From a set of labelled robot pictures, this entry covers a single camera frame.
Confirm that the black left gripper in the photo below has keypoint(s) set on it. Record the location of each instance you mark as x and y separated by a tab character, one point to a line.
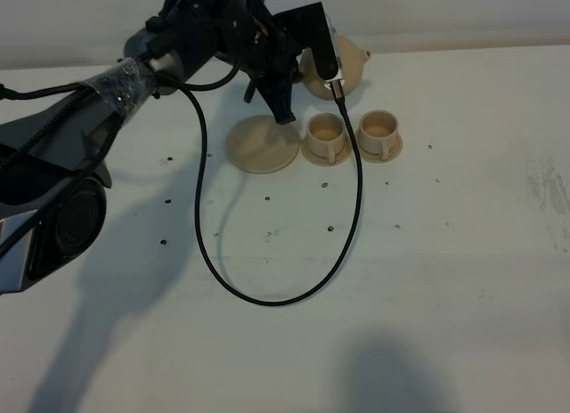
268	56

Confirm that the beige ceramic teapot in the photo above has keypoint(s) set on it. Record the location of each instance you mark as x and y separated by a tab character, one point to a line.
352	59

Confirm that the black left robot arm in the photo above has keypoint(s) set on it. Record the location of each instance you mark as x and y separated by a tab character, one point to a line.
53	176

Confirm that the large beige teapot saucer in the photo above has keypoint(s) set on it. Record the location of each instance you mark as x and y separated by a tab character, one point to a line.
258	145

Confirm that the left beige teacup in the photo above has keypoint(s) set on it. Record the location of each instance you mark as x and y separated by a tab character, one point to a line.
325	127

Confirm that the beige teacup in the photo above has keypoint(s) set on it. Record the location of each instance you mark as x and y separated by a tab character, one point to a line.
325	127
378	134

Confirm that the left teacup saucer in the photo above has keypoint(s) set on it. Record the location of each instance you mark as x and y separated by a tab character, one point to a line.
326	153

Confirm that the teacup saucer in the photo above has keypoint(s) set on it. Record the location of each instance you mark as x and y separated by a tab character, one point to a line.
326	153
374	158

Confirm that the right beige teacup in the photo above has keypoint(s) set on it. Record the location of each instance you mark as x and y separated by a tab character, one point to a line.
378	134

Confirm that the right teacup saucer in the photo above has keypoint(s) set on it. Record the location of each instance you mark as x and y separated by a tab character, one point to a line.
374	158

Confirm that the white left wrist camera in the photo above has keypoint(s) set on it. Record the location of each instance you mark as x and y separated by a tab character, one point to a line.
310	26

